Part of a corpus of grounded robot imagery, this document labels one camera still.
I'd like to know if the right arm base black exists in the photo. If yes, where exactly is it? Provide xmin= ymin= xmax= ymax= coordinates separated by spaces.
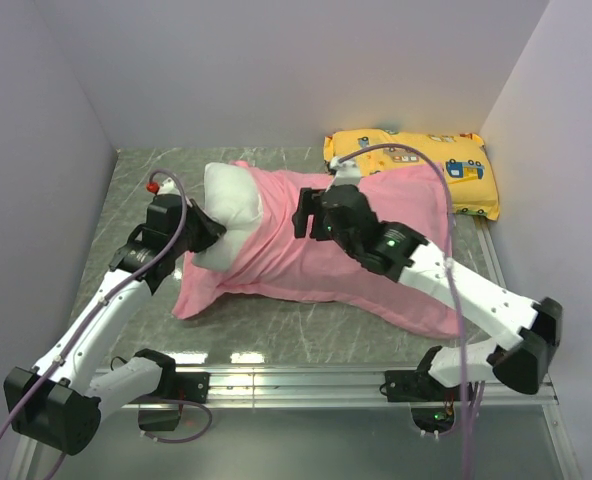
xmin=379 ymin=346 xmax=484 ymax=439

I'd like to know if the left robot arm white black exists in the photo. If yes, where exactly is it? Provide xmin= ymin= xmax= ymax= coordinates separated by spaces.
xmin=3 ymin=194 xmax=226 ymax=456

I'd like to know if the yellow cartoon car pillow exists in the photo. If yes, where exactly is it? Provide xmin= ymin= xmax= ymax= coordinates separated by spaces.
xmin=323 ymin=128 xmax=501 ymax=221

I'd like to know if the white pillow insert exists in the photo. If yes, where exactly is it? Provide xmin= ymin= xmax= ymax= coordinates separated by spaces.
xmin=192 ymin=162 xmax=263 ymax=272

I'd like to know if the pink satin pillowcase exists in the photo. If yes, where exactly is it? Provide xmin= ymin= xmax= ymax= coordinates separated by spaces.
xmin=173 ymin=162 xmax=458 ymax=339

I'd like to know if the aluminium mounting rail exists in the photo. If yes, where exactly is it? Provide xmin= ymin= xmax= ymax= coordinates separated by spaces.
xmin=5 ymin=219 xmax=585 ymax=480

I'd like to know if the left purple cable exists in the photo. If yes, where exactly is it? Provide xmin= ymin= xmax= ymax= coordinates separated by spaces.
xmin=0 ymin=169 xmax=213 ymax=480

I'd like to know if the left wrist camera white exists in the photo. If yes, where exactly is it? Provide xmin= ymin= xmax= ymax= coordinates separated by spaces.
xmin=145 ymin=178 xmax=181 ymax=196

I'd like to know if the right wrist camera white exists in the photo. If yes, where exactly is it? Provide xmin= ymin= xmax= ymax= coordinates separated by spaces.
xmin=328 ymin=157 xmax=362 ymax=187

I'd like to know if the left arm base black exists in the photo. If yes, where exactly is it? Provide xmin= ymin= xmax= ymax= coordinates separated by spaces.
xmin=136 ymin=371 xmax=213 ymax=442

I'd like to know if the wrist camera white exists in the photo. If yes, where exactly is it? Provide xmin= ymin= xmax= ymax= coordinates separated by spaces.
xmin=328 ymin=157 xmax=362 ymax=187
xmin=145 ymin=178 xmax=181 ymax=196

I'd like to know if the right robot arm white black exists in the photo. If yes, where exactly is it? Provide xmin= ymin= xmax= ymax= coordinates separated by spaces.
xmin=292 ymin=185 xmax=563 ymax=400

